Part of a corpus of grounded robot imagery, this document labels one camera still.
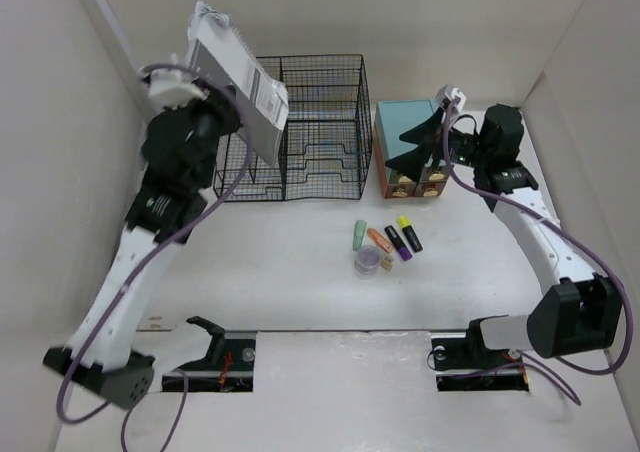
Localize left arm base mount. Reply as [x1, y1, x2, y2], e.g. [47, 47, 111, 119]
[159, 316, 257, 393]

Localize grey packaged notebook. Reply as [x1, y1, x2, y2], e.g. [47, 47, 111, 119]
[186, 1, 289, 167]

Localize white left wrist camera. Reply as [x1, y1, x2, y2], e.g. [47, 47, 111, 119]
[138, 64, 209, 112]

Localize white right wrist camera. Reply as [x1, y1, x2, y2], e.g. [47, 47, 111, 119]
[435, 84, 467, 113]

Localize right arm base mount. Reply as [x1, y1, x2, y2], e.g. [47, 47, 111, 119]
[427, 331, 529, 392]

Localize clear jar purple contents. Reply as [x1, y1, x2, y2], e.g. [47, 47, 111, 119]
[354, 245, 381, 277]

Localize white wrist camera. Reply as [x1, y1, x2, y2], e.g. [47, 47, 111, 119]
[138, 64, 209, 112]
[435, 84, 467, 113]

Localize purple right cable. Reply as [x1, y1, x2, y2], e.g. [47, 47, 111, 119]
[442, 99, 631, 407]

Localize purple black highlighter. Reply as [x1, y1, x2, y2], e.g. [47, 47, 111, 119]
[384, 225, 413, 261]

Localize teal drawer box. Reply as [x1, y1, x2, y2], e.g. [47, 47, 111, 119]
[374, 99, 437, 176]

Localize green highlighter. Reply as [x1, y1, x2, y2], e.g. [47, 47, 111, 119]
[352, 219, 367, 251]

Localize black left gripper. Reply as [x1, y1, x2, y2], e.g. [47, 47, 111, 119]
[165, 79, 246, 189]

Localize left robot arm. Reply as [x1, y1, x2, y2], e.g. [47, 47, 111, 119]
[43, 90, 242, 410]

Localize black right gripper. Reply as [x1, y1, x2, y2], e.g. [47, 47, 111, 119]
[385, 107, 491, 183]

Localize small beige eraser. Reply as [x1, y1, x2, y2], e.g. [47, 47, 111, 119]
[380, 257, 393, 272]

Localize black wire mesh organizer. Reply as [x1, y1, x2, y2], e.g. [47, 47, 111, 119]
[213, 54, 372, 202]

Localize yellow black highlighter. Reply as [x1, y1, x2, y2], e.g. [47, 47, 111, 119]
[397, 216, 423, 253]

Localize orange highlighter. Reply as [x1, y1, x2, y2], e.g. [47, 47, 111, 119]
[367, 227, 394, 254]

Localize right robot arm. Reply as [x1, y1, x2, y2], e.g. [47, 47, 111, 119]
[386, 100, 632, 369]

